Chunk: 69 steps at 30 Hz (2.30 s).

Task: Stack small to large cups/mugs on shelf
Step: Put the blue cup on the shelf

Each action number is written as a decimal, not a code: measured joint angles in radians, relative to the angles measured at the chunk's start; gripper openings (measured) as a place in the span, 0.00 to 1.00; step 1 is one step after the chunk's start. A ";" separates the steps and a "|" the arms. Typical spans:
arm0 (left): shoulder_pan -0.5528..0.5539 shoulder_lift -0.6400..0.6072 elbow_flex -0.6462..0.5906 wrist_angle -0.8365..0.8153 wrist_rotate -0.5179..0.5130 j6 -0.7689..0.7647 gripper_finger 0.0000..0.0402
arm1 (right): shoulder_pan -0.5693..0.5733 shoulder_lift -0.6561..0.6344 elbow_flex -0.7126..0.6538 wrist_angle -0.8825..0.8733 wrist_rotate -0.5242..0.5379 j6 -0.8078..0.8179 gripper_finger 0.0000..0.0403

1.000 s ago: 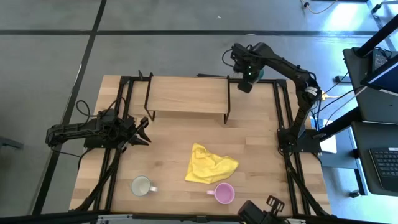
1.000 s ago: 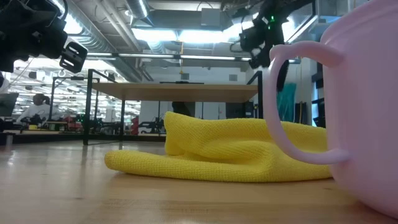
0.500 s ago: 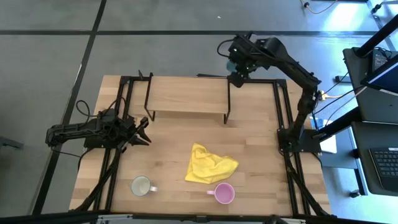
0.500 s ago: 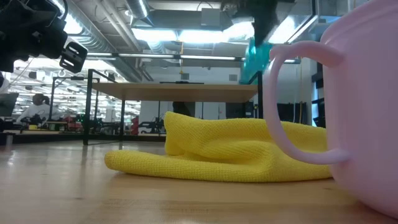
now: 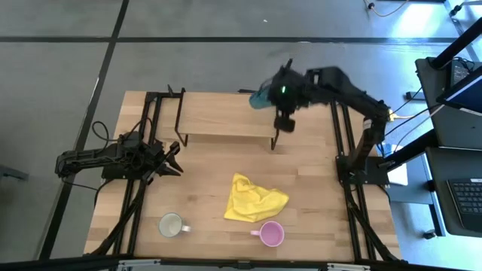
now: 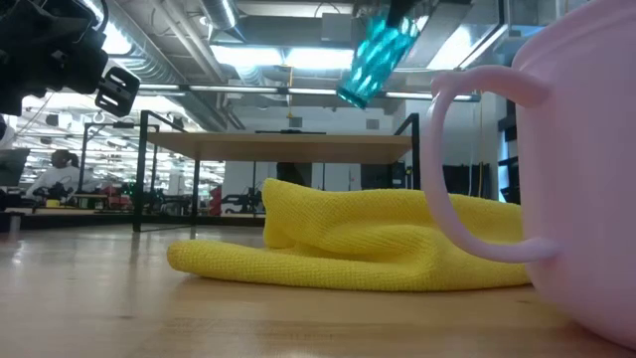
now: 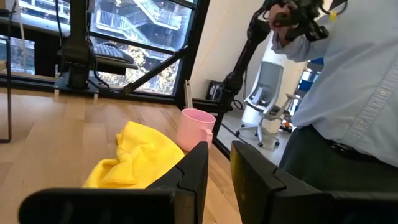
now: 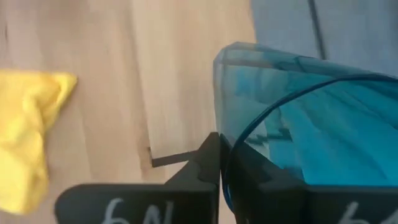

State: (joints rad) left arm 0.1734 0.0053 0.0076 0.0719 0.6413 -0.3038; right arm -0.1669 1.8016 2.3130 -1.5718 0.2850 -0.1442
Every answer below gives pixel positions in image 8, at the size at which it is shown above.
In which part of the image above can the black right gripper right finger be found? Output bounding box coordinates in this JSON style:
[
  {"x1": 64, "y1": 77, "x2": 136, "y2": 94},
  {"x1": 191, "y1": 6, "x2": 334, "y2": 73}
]
[{"x1": 220, "y1": 134, "x2": 398, "y2": 224}]

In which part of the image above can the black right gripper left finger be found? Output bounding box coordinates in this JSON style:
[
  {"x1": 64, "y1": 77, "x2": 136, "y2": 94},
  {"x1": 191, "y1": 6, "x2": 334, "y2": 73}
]
[{"x1": 55, "y1": 132, "x2": 221, "y2": 224}]

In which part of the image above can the teal transparent glass tumbler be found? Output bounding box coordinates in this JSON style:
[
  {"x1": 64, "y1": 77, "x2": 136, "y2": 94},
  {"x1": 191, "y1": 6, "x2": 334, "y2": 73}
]
[{"x1": 213, "y1": 42, "x2": 398, "y2": 212}]

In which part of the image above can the yellow cloth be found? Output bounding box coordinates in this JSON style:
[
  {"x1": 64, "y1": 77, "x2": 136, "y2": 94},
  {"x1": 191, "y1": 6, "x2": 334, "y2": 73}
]
[{"x1": 0, "y1": 68, "x2": 78, "y2": 215}]

